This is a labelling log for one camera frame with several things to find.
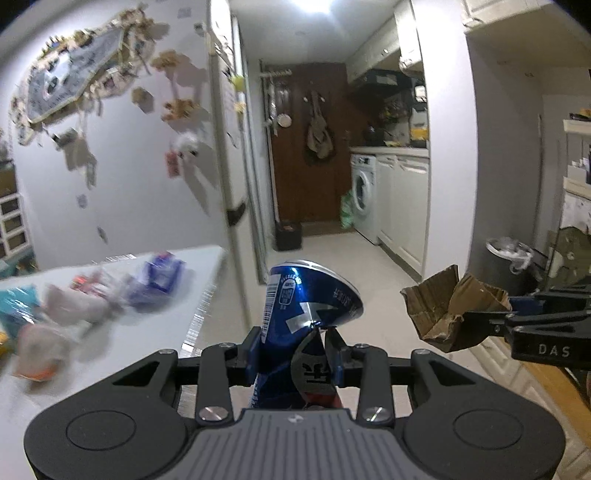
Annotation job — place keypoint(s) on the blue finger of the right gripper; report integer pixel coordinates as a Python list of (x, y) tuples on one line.
[(483, 323), (531, 303)]

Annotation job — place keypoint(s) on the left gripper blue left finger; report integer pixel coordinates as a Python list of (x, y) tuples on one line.
[(248, 351)]

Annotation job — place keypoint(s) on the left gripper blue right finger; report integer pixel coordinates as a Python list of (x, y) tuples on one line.
[(340, 359)]

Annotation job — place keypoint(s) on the brown cardboard piece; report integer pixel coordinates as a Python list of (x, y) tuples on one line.
[(436, 307)]

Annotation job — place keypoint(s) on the crushed blue drink can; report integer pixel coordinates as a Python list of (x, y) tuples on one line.
[(303, 298)]

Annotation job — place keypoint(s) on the blue purple plastic bag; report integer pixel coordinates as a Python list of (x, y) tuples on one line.
[(154, 285)]

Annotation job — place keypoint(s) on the white pink plastic bag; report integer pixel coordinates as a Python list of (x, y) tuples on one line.
[(93, 298)]

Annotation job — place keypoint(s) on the white orange plastic bag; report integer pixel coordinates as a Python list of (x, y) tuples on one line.
[(41, 350)]

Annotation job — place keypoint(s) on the teal snack wrapper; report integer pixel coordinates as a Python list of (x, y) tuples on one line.
[(19, 307)]

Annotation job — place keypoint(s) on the black lined trash can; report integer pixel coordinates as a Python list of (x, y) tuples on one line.
[(507, 263)]

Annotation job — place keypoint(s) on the small black floor box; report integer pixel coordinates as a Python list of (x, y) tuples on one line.
[(288, 236)]

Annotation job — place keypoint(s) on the white refrigerator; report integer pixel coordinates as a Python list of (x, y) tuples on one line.
[(232, 136)]

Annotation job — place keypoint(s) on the green bag by washer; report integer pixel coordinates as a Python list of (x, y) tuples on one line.
[(346, 211)]

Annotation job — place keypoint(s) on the dark wooden door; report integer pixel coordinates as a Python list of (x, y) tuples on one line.
[(310, 169)]

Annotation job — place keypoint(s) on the white kitchen cabinets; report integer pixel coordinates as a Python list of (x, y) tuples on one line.
[(403, 205)]

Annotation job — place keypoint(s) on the white washing machine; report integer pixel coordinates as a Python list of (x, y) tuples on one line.
[(364, 196)]

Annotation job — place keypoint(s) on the hanging brown bag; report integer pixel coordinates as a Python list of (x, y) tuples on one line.
[(319, 138)]

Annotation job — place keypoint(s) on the white plush sheep ornament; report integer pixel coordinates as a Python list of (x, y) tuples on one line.
[(187, 145)]

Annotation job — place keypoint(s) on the white drawer cabinet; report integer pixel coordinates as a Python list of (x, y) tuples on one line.
[(14, 235)]

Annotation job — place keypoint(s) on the wall photo collage banner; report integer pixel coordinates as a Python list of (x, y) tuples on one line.
[(89, 65)]

